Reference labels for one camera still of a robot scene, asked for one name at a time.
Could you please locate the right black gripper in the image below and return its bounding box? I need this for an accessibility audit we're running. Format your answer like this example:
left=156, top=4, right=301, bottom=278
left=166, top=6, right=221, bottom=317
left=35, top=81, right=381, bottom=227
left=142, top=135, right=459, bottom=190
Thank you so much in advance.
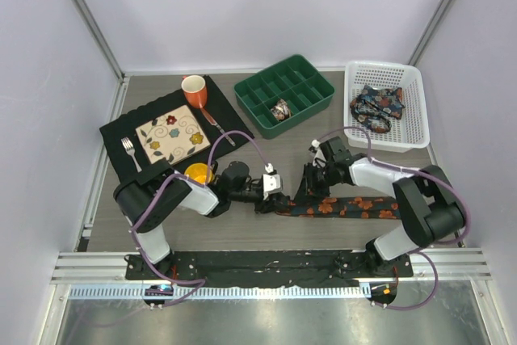
left=295, top=162, right=338, bottom=203

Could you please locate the black orange floral tie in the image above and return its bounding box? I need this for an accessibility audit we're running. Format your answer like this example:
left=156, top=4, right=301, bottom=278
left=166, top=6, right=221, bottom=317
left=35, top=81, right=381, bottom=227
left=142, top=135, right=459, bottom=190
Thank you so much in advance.
left=275, top=196, right=401, bottom=220

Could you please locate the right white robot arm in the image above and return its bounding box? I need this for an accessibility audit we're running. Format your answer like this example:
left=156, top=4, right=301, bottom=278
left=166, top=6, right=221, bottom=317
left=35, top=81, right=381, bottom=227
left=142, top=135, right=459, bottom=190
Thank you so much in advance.
left=294, top=137, right=469, bottom=276

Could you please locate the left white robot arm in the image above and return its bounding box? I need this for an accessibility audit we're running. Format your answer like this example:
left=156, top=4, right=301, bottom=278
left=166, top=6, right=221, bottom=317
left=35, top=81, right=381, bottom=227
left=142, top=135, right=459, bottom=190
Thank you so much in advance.
left=113, top=159, right=288, bottom=280

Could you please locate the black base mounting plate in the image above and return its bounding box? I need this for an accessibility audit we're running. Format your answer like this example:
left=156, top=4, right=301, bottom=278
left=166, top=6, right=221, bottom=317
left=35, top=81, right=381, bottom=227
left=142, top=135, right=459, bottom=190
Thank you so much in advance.
left=124, top=250, right=414, bottom=288

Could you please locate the rolled tie in tray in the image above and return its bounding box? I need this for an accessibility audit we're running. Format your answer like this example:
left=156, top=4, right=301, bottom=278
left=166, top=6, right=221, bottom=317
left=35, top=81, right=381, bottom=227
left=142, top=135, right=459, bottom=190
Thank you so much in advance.
left=270, top=99, right=292, bottom=122

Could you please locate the yellow plastic mug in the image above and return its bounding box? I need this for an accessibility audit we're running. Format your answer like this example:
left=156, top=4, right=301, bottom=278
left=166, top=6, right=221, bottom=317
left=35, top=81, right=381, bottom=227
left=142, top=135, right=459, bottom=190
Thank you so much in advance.
left=184, top=162, right=218, bottom=184

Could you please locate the blue floral tie in basket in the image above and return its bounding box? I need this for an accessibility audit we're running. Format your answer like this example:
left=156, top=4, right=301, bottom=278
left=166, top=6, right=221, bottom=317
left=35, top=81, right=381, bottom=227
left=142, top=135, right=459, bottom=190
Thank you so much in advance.
left=349, top=85, right=405, bottom=133

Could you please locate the green divided organizer tray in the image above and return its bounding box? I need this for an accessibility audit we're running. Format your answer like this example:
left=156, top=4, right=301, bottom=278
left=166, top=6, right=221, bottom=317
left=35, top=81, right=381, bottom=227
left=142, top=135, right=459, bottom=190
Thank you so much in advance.
left=233, top=54, right=335, bottom=139

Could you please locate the white plastic basket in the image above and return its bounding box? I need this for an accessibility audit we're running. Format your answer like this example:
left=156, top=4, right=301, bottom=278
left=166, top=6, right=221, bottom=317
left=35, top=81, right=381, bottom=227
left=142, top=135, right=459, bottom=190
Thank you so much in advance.
left=343, top=61, right=430, bottom=153

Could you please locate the square floral ceramic plate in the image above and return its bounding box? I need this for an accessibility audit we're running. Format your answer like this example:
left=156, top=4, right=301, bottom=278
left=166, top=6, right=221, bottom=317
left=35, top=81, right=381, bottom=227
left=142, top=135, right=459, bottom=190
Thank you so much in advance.
left=136, top=105, right=211, bottom=165

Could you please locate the orange ceramic mug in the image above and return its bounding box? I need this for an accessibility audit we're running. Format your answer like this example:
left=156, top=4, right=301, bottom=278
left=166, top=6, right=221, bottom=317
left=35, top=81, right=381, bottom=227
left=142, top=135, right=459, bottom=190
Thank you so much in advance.
left=181, top=75, right=208, bottom=109

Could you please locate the silver fork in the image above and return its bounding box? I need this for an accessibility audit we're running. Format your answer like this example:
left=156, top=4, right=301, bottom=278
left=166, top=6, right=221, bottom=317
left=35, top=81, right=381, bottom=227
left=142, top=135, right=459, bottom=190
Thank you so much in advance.
left=121, top=137, right=142, bottom=172

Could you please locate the black cloth placemat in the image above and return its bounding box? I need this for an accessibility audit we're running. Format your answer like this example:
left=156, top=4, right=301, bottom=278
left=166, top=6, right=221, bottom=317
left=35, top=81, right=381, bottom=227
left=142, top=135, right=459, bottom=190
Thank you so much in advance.
left=99, top=75, right=254, bottom=181

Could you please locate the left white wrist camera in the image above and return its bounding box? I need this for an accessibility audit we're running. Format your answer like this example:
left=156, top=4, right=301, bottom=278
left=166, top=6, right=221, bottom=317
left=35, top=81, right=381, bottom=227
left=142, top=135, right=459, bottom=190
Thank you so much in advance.
left=262, top=163, right=283, bottom=200

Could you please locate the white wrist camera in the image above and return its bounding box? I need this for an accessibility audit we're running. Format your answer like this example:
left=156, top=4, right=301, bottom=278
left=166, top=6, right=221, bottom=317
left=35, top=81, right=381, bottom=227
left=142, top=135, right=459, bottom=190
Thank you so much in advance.
left=262, top=163, right=283, bottom=200
left=309, top=139, right=326, bottom=168

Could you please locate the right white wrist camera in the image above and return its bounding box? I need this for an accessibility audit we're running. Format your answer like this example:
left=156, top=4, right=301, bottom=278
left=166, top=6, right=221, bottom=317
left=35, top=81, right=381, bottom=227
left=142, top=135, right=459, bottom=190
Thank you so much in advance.
left=309, top=139, right=326, bottom=168

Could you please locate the orange handled table knife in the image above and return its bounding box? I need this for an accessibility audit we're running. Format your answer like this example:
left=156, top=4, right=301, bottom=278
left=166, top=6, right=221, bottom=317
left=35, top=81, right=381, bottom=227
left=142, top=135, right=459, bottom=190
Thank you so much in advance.
left=200, top=108, right=236, bottom=147

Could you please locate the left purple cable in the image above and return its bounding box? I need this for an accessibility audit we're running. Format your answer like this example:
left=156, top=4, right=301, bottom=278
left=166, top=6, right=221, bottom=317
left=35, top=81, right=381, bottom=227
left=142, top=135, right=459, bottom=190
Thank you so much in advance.
left=128, top=130, right=275, bottom=308

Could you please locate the purple cable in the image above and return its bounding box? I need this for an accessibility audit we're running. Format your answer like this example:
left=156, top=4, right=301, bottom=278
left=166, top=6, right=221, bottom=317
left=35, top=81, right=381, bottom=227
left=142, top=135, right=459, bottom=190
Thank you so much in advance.
left=313, top=126, right=473, bottom=313
left=128, top=130, right=275, bottom=308

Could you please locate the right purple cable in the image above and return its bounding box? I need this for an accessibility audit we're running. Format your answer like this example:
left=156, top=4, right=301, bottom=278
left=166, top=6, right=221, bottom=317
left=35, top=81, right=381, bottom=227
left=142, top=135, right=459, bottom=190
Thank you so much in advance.
left=313, top=126, right=473, bottom=313

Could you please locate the aluminium frame rail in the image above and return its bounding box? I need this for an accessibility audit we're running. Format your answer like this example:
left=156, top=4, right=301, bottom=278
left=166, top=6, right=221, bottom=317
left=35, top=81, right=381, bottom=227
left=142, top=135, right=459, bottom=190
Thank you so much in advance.
left=51, top=247, right=492, bottom=284

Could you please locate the white slotted cable duct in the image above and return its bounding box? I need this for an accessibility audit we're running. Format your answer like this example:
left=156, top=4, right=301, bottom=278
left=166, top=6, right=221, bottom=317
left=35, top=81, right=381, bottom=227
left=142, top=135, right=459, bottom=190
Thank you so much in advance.
left=69, top=283, right=371, bottom=301

